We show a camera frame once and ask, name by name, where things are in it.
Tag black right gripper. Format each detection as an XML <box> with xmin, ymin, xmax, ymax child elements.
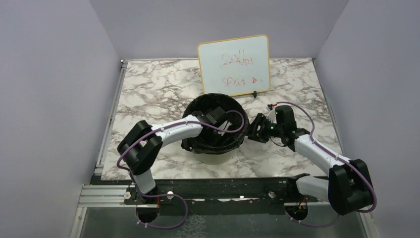
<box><xmin>241</xmin><ymin>113</ymin><xmax>284</xmax><ymax>144</ymax></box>

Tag black plastic trash bag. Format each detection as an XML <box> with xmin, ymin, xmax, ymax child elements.
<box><xmin>181</xmin><ymin>93</ymin><xmax>250</xmax><ymax>154</ymax></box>

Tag beige cylindrical trash bin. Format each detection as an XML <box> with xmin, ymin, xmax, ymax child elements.
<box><xmin>194</xmin><ymin>150</ymin><xmax>237</xmax><ymax>165</ymax></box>

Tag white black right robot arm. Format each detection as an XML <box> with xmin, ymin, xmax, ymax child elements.
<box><xmin>247</xmin><ymin>102</ymin><xmax>377</xmax><ymax>215</ymax></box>

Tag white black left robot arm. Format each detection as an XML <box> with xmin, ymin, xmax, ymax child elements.
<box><xmin>117</xmin><ymin>107</ymin><xmax>235</xmax><ymax>204</ymax></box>

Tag yellow framed whiteboard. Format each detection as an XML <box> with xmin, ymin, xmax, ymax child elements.
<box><xmin>197</xmin><ymin>34</ymin><xmax>271</xmax><ymax>96</ymax></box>

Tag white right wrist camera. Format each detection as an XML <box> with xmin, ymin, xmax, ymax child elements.
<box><xmin>266</xmin><ymin>104</ymin><xmax>277</xmax><ymax>123</ymax></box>

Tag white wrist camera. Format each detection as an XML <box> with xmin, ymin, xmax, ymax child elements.
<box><xmin>217</xmin><ymin>120</ymin><xmax>232</xmax><ymax>136</ymax></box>
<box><xmin>266</xmin><ymin>104</ymin><xmax>277</xmax><ymax>123</ymax></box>

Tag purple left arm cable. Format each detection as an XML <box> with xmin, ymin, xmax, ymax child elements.
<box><xmin>116</xmin><ymin>110</ymin><xmax>246</xmax><ymax>172</ymax></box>

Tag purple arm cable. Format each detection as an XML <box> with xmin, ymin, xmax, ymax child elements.
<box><xmin>277</xmin><ymin>101</ymin><xmax>378</xmax><ymax>214</ymax></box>
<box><xmin>116</xmin><ymin>110</ymin><xmax>246</xmax><ymax>172</ymax></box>

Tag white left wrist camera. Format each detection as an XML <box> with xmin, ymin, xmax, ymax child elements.
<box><xmin>217</xmin><ymin>120</ymin><xmax>232</xmax><ymax>136</ymax></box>

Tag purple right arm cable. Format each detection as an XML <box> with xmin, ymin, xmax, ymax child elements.
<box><xmin>277</xmin><ymin>101</ymin><xmax>378</xmax><ymax>214</ymax></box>

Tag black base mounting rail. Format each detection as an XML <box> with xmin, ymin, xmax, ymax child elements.
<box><xmin>90</xmin><ymin>176</ymin><xmax>316</xmax><ymax>216</ymax></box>

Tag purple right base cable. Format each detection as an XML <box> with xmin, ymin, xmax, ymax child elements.
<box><xmin>284</xmin><ymin>207</ymin><xmax>342</xmax><ymax>228</ymax></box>

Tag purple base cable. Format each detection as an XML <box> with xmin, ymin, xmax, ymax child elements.
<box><xmin>131</xmin><ymin>183</ymin><xmax>189</xmax><ymax>230</ymax></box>
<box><xmin>284</xmin><ymin>207</ymin><xmax>342</xmax><ymax>228</ymax></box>

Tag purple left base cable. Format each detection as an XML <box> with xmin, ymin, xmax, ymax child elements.
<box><xmin>131</xmin><ymin>183</ymin><xmax>189</xmax><ymax>230</ymax></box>

